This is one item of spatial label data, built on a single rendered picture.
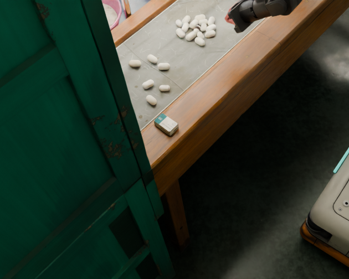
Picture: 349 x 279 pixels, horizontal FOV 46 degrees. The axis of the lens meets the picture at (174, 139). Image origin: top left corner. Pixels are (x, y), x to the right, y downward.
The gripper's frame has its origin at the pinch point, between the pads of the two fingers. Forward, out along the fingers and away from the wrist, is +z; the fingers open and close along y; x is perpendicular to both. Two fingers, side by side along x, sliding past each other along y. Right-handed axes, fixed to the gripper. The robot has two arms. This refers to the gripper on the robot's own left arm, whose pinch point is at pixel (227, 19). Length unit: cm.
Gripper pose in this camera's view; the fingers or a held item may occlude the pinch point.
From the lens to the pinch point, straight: 125.4
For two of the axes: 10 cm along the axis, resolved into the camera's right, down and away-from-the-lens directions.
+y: -6.8, 6.5, -3.3
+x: 5.5, 7.6, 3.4
